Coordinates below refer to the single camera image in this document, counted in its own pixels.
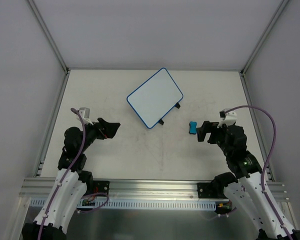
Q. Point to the right aluminium frame post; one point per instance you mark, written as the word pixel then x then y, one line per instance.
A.
pixel 265 34

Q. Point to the slotted cable duct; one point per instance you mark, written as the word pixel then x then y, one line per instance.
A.
pixel 127 204

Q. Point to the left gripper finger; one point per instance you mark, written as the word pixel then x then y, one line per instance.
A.
pixel 103 125
pixel 110 129

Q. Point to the left aluminium frame post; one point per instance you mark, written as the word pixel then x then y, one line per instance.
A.
pixel 47 34

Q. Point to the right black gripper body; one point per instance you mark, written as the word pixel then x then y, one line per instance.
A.
pixel 213 132

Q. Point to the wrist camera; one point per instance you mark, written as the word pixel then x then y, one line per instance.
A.
pixel 83 115
pixel 229 118

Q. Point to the blue framed whiteboard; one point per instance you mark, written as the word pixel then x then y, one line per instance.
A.
pixel 155 98

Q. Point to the blue whiteboard eraser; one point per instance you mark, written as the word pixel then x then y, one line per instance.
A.
pixel 192 128

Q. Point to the aluminium mounting rail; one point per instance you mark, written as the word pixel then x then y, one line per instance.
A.
pixel 125 189

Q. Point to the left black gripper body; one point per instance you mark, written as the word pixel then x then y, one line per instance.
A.
pixel 100 127

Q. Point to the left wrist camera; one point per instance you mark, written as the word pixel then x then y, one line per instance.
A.
pixel 83 115

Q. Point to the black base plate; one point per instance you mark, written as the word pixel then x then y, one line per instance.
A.
pixel 101 186
pixel 206 190

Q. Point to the aluminium frame post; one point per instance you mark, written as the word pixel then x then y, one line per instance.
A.
pixel 265 34
pixel 47 34

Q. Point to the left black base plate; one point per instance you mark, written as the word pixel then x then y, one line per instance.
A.
pixel 101 186

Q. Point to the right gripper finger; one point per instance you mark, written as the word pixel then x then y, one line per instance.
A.
pixel 207 125
pixel 201 132

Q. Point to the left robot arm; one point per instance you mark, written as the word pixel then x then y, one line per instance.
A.
pixel 71 183

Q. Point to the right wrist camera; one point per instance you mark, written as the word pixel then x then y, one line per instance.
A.
pixel 229 118

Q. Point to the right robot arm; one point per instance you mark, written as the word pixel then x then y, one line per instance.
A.
pixel 244 185

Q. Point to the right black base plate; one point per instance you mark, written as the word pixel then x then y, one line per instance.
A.
pixel 206 190

